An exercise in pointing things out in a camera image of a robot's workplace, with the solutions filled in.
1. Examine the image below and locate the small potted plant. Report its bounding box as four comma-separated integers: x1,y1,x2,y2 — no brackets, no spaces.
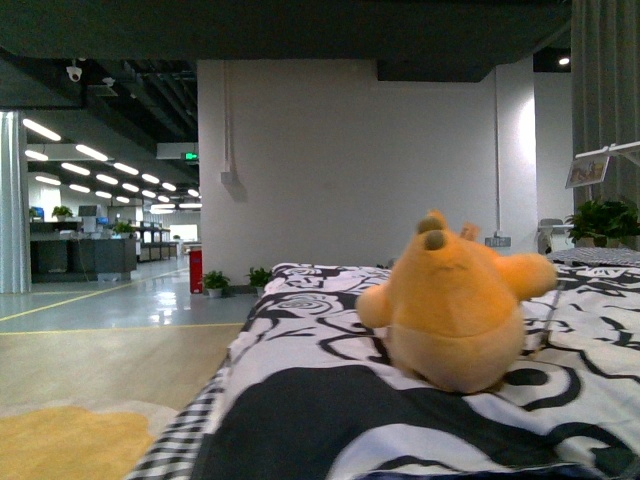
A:
247,267,271,297
202,270,230,298

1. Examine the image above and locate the yellow and grey round rug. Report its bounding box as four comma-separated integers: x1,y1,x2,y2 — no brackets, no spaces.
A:
1,400,177,479

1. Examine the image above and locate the grey wall power outlet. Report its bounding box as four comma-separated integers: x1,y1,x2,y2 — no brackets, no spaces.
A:
485,236,511,248

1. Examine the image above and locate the small potted plant left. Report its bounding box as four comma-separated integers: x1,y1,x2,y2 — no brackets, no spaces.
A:
202,270,230,298

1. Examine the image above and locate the black and white floral duvet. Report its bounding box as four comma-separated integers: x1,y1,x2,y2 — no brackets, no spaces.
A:
193,264,639,479

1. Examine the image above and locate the orange plush bear toy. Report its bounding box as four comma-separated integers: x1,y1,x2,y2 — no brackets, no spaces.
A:
356,209,557,394

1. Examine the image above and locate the small potted plant right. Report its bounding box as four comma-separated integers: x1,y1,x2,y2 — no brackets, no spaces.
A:
247,267,271,297

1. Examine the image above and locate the white curtain left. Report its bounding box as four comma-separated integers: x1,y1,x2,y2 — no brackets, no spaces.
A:
1,111,31,294

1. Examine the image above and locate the white dome security camera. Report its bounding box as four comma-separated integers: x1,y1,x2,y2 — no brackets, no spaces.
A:
66,65,83,83

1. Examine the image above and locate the black white checkered bed sheet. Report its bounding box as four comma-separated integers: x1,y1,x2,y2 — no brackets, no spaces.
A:
125,361,230,479

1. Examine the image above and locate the large green plant by bed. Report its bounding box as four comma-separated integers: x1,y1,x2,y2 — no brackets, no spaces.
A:
567,199,639,248

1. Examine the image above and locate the red fire extinguisher box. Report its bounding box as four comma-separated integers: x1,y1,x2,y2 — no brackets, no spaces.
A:
189,249,203,294

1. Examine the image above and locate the checkered pillow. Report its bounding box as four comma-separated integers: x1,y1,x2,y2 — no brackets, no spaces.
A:
546,247,640,268

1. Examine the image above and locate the dark office reception counter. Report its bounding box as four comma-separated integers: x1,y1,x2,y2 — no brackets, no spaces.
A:
30,239,137,283

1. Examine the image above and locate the framed picture on shelf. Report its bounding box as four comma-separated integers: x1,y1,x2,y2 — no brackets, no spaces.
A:
565,156,609,189

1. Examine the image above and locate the grey curtain right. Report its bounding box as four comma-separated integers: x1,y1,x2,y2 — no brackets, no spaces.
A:
570,0,640,221

